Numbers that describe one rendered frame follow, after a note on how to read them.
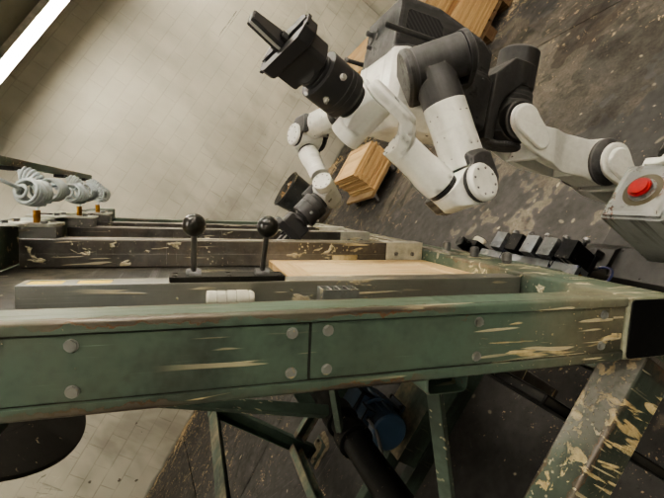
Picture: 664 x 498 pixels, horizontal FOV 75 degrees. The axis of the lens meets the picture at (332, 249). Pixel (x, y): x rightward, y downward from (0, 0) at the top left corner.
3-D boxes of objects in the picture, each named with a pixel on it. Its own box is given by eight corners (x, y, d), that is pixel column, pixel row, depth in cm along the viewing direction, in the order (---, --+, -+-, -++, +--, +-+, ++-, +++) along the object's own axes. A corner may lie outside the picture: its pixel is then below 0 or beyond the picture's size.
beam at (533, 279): (674, 356, 76) (683, 295, 75) (624, 362, 72) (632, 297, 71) (319, 239, 284) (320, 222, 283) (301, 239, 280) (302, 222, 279)
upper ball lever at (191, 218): (205, 286, 75) (207, 221, 68) (182, 286, 74) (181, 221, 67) (204, 272, 78) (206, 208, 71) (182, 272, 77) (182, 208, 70)
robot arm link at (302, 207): (295, 246, 146) (320, 221, 148) (302, 249, 137) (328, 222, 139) (270, 219, 142) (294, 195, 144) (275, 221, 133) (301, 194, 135)
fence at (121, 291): (519, 294, 96) (521, 277, 95) (15, 311, 66) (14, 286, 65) (503, 290, 100) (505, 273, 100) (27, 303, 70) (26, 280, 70)
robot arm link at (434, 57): (470, 102, 95) (451, 43, 96) (482, 86, 86) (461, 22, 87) (420, 119, 96) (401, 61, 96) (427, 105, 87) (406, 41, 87)
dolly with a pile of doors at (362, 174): (403, 161, 447) (373, 138, 433) (380, 204, 434) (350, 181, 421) (373, 173, 503) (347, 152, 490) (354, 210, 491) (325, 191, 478)
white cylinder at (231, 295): (207, 309, 71) (254, 308, 74) (207, 292, 71) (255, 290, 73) (206, 305, 74) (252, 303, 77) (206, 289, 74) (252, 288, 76)
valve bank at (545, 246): (647, 270, 107) (590, 218, 100) (621, 319, 106) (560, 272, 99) (508, 248, 154) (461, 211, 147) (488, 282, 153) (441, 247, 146)
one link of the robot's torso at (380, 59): (450, 64, 136) (345, 30, 124) (530, 23, 104) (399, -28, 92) (433, 158, 138) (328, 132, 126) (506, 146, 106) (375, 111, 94)
